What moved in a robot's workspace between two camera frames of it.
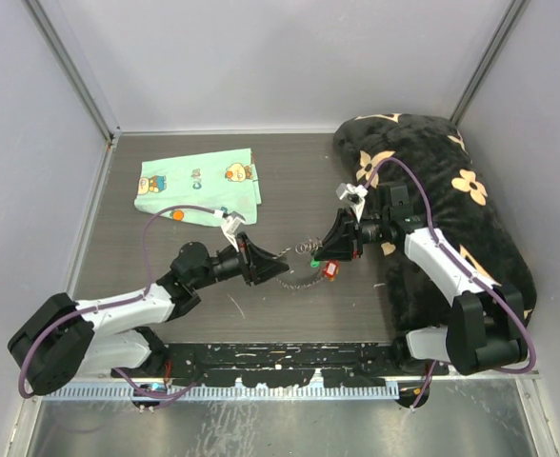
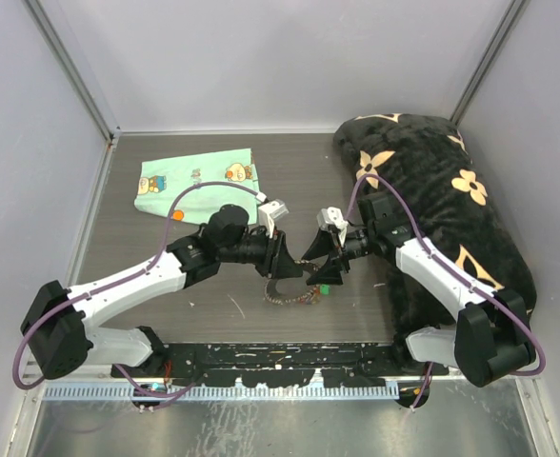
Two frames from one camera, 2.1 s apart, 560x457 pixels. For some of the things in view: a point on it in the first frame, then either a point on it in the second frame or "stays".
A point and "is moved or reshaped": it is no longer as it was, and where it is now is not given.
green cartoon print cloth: [225, 181] stays
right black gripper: [345, 240] to [329, 273]
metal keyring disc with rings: [298, 258] is moved or reshaped
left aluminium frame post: [58, 34] stays
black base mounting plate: [258, 365] stays
